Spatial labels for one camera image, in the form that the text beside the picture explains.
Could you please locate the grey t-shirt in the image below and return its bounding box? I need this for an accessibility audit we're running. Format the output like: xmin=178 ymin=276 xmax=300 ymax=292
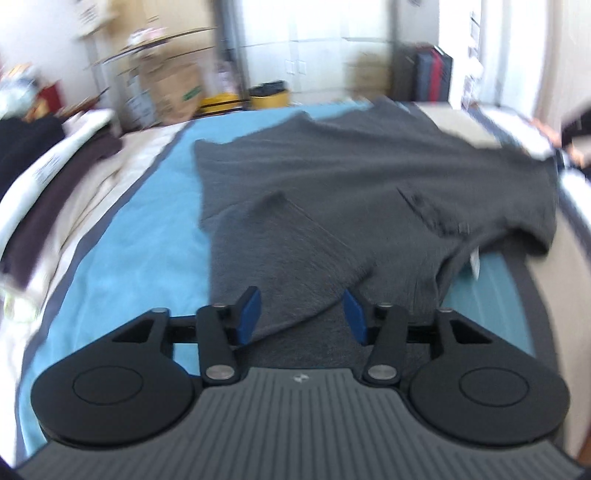
xmin=194 ymin=99 xmax=558 ymax=368

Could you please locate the patterned bed sheet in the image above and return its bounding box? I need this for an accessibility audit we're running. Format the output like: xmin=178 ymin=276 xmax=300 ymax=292
xmin=14 ymin=109 xmax=559 ymax=463

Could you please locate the folded dark brown garment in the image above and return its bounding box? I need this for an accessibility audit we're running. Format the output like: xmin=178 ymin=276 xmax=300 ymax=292
xmin=1 ymin=129 xmax=123 ymax=289

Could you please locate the yellow bag on floor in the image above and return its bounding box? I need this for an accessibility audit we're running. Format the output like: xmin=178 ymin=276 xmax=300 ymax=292
xmin=198 ymin=93 xmax=243 ymax=115

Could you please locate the yellow waste bin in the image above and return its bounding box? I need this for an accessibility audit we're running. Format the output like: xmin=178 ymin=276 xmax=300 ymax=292
xmin=249 ymin=80 xmax=290 ymax=110

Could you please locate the folded white garment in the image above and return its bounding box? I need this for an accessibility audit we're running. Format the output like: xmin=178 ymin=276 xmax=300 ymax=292
xmin=1 ymin=109 xmax=115 ymax=253

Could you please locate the brown paper bag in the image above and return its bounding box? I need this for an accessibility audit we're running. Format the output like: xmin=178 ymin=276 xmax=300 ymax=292
xmin=138 ymin=61 xmax=204 ymax=125

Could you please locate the metal shelf rack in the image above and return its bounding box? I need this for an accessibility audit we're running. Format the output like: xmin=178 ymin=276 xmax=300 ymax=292
xmin=78 ymin=24 xmax=215 ymax=131

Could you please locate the folded black garment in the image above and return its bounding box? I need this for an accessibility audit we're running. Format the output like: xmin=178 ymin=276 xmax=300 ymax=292
xmin=0 ymin=115 xmax=65 ymax=197

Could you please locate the white wardrobe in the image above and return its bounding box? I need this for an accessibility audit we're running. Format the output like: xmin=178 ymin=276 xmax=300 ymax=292
xmin=236 ymin=1 xmax=394 ymax=104

